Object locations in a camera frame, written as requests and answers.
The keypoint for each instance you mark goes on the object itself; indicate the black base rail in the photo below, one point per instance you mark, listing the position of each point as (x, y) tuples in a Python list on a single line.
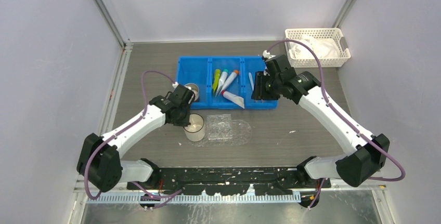
[(229, 180)]

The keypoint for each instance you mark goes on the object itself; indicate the white toothpaste tube red cap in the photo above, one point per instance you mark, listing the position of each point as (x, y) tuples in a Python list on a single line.
[(234, 98)]

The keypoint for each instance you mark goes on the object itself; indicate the clear acrylic toothbrush holder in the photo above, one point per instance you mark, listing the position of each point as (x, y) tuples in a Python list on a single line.
[(219, 127)]

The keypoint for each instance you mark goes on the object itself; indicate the aluminium frame extrusion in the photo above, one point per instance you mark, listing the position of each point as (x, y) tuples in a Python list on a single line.
[(150, 198)]

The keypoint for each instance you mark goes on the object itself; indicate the steel cup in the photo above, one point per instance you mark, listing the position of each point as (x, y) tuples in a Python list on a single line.
[(195, 89)]

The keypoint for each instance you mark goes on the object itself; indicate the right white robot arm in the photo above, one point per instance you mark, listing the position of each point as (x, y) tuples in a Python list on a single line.
[(360, 159)]

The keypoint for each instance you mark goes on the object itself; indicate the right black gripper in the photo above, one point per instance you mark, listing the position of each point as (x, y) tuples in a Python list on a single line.
[(259, 91)]

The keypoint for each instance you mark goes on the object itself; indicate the white toothpaste tube teal cap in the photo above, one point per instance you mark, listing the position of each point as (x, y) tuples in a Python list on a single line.
[(221, 81)]

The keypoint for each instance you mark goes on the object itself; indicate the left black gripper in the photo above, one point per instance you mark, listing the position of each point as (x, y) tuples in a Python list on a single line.
[(186, 121)]

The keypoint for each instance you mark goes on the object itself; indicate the blue three-compartment bin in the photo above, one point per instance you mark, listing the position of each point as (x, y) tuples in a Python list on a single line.
[(212, 75)]

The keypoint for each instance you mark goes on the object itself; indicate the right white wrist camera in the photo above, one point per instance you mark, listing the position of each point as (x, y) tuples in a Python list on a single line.
[(267, 55)]

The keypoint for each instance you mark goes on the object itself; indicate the white plastic basket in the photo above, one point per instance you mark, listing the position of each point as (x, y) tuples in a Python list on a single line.
[(319, 33)]

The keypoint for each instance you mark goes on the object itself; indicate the green toothpaste tube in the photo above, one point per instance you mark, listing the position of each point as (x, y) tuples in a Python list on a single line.
[(216, 77)]

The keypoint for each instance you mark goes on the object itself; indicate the white toothpaste tube orange cap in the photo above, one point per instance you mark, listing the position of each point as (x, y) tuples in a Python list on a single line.
[(230, 79)]

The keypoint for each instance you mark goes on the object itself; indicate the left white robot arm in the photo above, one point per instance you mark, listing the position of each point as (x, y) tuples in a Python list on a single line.
[(100, 160)]

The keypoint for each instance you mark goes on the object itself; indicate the white cloth in basket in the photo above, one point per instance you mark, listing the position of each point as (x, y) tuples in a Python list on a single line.
[(323, 48)]

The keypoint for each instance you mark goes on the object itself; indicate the white-inside mug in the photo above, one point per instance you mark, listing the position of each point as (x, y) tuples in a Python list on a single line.
[(195, 131)]

